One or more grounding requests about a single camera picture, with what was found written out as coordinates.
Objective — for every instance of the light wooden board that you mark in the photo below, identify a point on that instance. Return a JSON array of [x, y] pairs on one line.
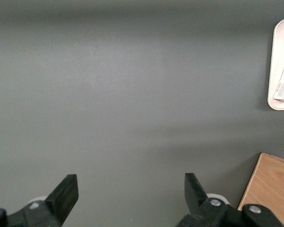
[[272, 186]]

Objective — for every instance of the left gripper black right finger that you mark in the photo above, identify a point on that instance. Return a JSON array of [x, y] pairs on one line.
[[198, 201]]

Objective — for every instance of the white rectangular tray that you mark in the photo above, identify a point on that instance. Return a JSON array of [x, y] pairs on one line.
[[280, 47]]

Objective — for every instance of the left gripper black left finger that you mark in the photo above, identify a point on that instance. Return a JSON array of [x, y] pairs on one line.
[[61, 198]]

